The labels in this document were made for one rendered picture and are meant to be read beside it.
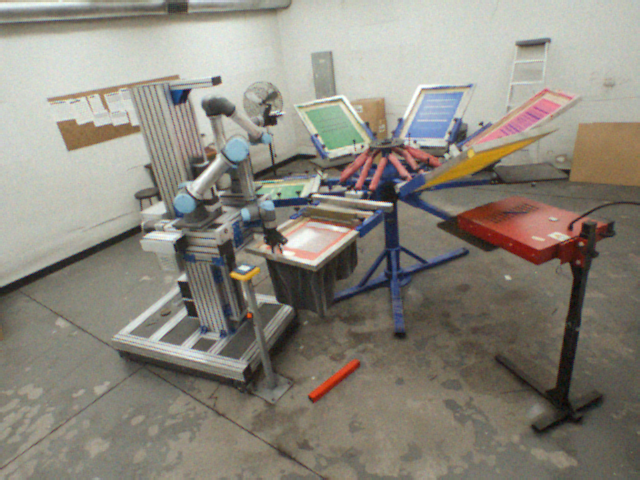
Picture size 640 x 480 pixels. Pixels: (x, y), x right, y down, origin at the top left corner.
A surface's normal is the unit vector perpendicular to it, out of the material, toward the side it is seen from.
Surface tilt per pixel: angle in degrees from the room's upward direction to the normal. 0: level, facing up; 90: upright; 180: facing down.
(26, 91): 90
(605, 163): 78
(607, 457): 0
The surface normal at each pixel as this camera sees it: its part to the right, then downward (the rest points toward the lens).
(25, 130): 0.80, 0.16
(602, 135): -0.61, 0.20
